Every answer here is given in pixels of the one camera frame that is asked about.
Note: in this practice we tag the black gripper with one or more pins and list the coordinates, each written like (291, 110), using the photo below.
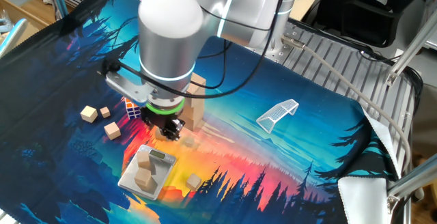
(157, 121)

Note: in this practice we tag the medium wooden cube block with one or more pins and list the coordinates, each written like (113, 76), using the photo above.
(143, 178)
(112, 131)
(158, 137)
(88, 114)
(193, 182)
(143, 160)

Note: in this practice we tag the tiny wooden cube block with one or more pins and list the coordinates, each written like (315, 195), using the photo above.
(189, 142)
(105, 112)

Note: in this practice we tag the rubiks cube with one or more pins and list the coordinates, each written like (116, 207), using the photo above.
(133, 112)

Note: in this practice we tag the silver digital kitchen scale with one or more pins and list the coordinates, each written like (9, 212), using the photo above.
(128, 179)

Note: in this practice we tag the clear mesh toy goal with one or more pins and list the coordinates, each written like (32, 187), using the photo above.
(280, 109)

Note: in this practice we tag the forest sunset print cloth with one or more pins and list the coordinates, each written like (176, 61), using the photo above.
(273, 80)

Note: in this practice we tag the light wooden bench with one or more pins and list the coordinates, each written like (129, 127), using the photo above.
(35, 19)

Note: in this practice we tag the pale curved metal bar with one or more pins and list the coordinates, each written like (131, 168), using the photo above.
(15, 34)

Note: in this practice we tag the black chair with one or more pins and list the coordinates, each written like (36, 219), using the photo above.
(358, 15)

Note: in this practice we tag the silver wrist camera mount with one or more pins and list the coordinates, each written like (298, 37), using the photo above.
(126, 87)

